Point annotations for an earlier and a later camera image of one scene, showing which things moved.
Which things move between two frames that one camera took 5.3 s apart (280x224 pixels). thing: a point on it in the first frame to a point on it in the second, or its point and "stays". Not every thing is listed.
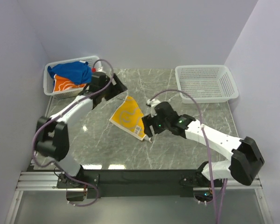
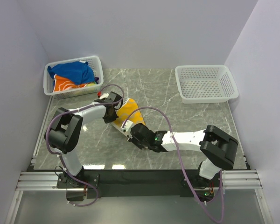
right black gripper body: x=159 y=125 to x=141 y=145
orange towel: x=60 y=84 stays
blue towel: x=76 y=72 stays
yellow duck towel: x=129 y=117 stays
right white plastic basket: x=206 y=83 stays
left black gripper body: x=108 y=80 to x=109 y=118
